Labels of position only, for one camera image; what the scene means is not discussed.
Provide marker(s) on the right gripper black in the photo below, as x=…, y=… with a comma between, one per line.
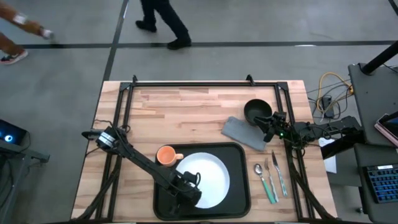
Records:
x=280, y=127

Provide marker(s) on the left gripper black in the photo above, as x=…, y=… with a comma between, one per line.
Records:
x=185, y=186

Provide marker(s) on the black bowl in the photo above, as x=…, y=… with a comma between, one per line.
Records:
x=256, y=107

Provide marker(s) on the grey cloth napkin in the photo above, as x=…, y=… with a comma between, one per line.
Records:
x=242, y=133

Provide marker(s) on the white round plate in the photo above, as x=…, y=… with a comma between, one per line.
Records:
x=211, y=177

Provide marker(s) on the peach ceramic mug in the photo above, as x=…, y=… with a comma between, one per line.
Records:
x=166, y=155

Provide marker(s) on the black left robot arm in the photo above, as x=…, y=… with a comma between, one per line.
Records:
x=140, y=158

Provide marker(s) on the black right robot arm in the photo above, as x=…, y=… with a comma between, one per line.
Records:
x=323, y=129

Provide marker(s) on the black plastic serving tray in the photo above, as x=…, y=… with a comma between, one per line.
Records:
x=239, y=174

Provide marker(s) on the black power adapter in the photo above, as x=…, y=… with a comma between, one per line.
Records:
x=327, y=105

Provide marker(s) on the white paper sheet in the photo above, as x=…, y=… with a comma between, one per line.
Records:
x=331, y=163

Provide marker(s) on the grey side desk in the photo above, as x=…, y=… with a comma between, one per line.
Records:
x=373, y=99

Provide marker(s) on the pink-cased tablet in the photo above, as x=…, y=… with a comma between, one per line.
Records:
x=388, y=127

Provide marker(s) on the black pole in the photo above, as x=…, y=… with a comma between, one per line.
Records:
x=379, y=59

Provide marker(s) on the backlit keyboard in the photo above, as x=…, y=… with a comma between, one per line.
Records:
x=384, y=183

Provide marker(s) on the person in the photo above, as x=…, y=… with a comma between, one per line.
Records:
x=9, y=46
x=174, y=21

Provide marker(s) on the grey metal stand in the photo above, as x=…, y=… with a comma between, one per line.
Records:
x=28, y=154

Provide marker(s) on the black box with blue light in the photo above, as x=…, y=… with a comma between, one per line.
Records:
x=11, y=132

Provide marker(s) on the black aluminium table frame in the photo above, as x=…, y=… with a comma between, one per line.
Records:
x=202, y=84

